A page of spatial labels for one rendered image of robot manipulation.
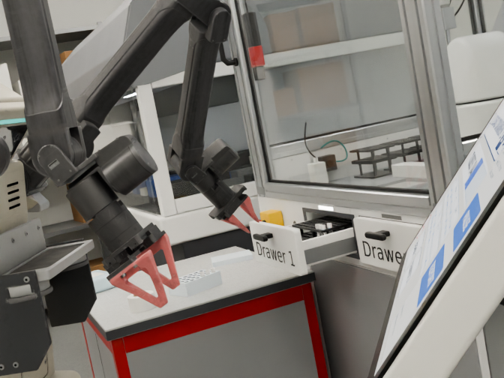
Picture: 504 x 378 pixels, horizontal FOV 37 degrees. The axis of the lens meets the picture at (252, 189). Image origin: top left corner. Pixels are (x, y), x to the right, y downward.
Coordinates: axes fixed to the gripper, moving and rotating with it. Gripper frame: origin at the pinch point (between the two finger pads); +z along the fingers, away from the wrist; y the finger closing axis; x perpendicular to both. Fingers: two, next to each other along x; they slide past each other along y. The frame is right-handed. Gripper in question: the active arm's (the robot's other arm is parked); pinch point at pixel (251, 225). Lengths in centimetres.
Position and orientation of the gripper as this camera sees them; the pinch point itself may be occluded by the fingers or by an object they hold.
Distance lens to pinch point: 182.6
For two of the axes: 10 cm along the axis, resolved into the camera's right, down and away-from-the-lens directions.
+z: 6.8, 6.7, 2.9
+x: -3.7, -0.3, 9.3
